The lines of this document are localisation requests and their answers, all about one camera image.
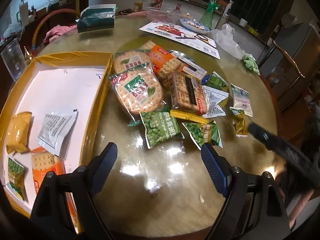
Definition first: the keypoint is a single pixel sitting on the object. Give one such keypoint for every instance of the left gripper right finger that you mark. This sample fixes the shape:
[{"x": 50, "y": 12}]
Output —
[{"x": 253, "y": 207}]

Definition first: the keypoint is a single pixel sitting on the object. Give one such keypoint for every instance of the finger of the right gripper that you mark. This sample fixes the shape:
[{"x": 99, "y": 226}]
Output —
[{"x": 303, "y": 165}]

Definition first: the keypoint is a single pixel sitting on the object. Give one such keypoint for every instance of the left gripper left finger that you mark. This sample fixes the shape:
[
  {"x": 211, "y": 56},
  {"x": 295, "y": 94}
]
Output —
[{"x": 50, "y": 211}]

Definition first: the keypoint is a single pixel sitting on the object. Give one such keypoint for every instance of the small olive snack packet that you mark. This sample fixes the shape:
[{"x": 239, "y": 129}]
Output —
[{"x": 239, "y": 123}]

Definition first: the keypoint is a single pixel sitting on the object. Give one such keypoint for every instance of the white Dole snack packet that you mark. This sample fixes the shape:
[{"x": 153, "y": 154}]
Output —
[{"x": 241, "y": 100}]

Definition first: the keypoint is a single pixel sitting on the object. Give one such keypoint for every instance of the green peas snack packet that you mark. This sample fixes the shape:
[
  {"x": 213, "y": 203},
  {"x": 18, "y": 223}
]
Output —
[{"x": 159, "y": 127}]

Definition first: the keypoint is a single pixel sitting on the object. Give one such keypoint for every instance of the orange cracker pack in box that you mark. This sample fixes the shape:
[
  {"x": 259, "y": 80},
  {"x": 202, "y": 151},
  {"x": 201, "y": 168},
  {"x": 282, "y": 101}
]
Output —
[{"x": 43, "y": 162}]

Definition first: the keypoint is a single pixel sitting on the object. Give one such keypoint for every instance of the green peas packet in box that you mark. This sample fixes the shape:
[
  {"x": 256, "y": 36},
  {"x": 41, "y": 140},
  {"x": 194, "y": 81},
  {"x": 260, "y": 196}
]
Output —
[{"x": 16, "y": 179}]

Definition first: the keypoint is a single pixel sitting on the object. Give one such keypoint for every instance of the white packet in box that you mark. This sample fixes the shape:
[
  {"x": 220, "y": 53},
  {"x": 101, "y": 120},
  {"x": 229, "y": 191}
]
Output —
[{"x": 54, "y": 130}]

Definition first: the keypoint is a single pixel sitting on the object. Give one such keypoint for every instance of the yellow snack packet in box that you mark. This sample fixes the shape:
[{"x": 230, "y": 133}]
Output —
[{"x": 17, "y": 135}]

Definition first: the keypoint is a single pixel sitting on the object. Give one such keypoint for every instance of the yellow cardboard tray box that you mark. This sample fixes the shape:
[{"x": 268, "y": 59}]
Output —
[{"x": 56, "y": 83}]

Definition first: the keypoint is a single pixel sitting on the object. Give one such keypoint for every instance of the wooden chair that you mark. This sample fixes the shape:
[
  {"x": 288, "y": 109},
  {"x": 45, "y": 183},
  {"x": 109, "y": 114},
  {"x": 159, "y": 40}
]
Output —
[{"x": 283, "y": 75}]

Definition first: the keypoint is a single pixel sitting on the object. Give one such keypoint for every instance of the yellow snack bar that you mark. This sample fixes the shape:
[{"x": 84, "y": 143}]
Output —
[{"x": 188, "y": 116}]

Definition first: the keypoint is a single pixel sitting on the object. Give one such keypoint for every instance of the white triangular snack packet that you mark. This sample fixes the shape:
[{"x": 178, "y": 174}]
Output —
[{"x": 213, "y": 97}]

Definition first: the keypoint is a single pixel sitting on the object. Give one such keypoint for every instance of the green cloth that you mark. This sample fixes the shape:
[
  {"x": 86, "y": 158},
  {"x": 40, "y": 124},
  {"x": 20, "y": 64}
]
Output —
[{"x": 250, "y": 63}]

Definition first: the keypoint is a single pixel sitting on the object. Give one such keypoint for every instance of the green leaf snack packet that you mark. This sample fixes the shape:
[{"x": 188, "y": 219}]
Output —
[{"x": 217, "y": 82}]

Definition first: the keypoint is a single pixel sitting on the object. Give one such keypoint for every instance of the brown square cracker pack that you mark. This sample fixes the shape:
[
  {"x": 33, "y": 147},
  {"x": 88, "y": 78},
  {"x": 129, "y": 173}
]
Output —
[{"x": 187, "y": 93}]

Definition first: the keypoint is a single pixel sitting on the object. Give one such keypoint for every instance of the round cracker pack front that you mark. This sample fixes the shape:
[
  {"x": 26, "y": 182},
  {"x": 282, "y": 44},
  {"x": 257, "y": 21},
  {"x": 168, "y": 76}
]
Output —
[{"x": 138, "y": 90}]

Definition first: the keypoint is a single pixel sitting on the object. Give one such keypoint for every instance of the round cracker pack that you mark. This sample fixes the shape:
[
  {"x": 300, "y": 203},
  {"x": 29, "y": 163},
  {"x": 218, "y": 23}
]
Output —
[
  {"x": 138, "y": 90},
  {"x": 132, "y": 58}
]

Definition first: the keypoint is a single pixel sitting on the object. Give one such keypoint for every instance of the silver foil cracker pack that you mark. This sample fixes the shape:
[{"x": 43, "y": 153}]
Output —
[{"x": 189, "y": 66}]

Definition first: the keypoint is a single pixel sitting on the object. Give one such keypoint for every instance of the clear plastic bag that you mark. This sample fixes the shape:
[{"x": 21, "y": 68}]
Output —
[{"x": 224, "y": 38}]

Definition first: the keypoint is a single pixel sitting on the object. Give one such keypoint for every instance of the round cracker pack back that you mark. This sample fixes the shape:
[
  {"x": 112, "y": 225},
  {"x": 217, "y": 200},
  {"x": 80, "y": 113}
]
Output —
[{"x": 132, "y": 58}]

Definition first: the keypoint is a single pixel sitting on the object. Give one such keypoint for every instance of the white cup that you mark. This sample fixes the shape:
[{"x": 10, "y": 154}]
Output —
[{"x": 243, "y": 23}]

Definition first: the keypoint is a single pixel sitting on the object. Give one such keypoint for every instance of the orange square cracker pack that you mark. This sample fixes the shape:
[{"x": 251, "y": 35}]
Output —
[{"x": 163, "y": 62}]

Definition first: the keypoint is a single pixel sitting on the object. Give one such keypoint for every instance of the steel thermos bottle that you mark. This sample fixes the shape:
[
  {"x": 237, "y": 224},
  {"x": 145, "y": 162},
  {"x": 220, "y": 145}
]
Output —
[{"x": 225, "y": 16}]

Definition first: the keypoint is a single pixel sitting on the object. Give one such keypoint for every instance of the pink cloth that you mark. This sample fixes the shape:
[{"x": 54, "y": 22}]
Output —
[{"x": 57, "y": 31}]

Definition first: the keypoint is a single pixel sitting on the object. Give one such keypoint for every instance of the green plastic bottle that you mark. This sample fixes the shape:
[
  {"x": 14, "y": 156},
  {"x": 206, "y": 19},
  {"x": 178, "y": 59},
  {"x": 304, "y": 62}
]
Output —
[{"x": 208, "y": 15}]

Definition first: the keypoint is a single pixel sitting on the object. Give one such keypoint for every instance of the blue white ceramic plate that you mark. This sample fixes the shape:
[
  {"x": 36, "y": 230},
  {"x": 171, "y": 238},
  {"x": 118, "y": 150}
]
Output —
[{"x": 194, "y": 26}]

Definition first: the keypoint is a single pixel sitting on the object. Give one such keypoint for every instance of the printed paper flyer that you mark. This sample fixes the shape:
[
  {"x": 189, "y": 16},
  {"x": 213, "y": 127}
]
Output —
[{"x": 184, "y": 36}]

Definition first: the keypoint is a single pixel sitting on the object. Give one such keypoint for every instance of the teal tissue pack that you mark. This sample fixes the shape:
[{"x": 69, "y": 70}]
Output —
[{"x": 97, "y": 17}]

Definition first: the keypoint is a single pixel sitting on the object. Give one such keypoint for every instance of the clear plastic container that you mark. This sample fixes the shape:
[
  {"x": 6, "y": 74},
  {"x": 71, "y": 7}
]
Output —
[{"x": 165, "y": 15}]

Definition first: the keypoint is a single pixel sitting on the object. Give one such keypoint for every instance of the white red jar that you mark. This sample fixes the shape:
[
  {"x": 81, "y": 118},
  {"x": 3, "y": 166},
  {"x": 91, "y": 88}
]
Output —
[{"x": 157, "y": 4}]

